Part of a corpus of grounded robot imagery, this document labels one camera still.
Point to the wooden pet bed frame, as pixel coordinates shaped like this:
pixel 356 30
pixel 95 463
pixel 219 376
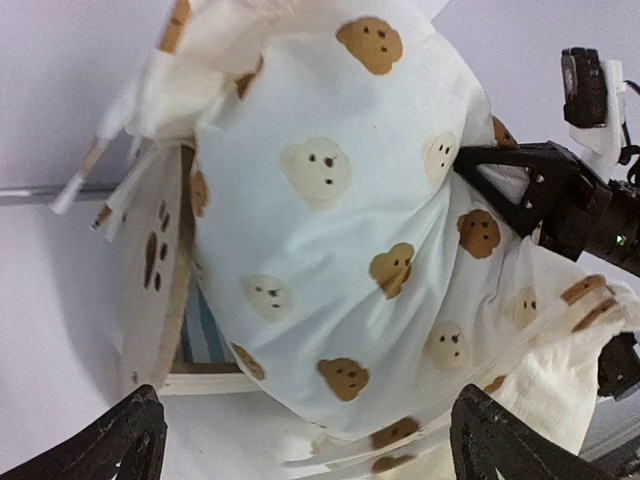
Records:
pixel 158 290

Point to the aluminium table edge rail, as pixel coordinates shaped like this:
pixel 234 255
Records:
pixel 45 194

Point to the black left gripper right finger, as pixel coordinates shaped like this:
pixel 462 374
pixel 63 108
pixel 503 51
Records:
pixel 488 442

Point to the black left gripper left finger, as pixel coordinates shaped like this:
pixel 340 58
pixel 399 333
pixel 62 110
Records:
pixel 126 442

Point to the blue striped bed mattress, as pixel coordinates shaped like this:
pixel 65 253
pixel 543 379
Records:
pixel 200 339

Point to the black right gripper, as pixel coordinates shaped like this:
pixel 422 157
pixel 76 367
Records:
pixel 594 216

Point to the large bear print cushion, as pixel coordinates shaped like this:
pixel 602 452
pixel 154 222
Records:
pixel 357 279

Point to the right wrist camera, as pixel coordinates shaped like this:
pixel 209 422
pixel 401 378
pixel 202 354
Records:
pixel 594 108

